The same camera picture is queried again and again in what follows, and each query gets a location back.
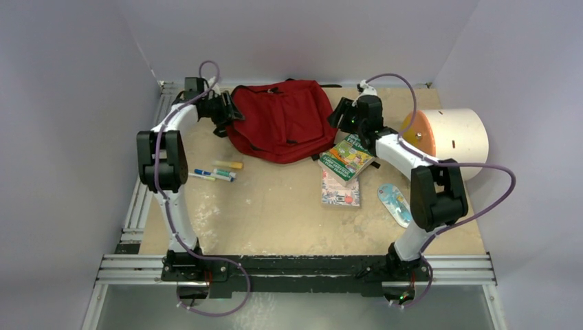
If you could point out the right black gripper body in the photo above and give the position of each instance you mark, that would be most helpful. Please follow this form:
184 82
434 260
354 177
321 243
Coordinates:
361 121

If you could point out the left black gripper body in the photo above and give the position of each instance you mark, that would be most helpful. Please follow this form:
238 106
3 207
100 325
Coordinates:
215 109

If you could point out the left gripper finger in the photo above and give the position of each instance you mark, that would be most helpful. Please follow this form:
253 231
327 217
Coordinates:
227 102
229 117

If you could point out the red backpack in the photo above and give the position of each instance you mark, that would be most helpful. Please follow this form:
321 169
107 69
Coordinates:
283 123

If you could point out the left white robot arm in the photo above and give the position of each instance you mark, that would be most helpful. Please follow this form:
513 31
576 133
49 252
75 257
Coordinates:
163 169

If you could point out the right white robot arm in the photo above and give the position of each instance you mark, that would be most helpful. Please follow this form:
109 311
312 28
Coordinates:
437 195

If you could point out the green treehouse paperback book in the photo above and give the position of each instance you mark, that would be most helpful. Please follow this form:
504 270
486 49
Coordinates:
346 160

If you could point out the thin yellow-green pen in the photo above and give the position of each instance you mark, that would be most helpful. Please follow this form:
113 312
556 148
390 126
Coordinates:
205 177

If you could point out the floral cover book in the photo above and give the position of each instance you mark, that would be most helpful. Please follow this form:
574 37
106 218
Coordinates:
334 193

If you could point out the light blue pencil case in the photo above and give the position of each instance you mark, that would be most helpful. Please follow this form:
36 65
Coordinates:
396 204

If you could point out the white cylinder with coloured disc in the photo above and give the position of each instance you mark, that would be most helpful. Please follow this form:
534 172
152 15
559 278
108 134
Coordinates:
448 133

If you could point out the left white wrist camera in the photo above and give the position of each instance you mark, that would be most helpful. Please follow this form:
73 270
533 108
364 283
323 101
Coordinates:
213 84

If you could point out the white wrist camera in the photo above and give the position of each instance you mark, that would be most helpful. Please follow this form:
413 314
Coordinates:
213 84
365 89

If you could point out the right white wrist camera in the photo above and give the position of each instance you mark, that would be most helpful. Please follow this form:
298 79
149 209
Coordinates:
365 89

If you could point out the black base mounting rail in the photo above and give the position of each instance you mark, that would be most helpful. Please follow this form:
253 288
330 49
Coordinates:
336 274

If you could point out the aluminium frame rails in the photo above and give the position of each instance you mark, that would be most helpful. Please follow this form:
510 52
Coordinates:
268 231

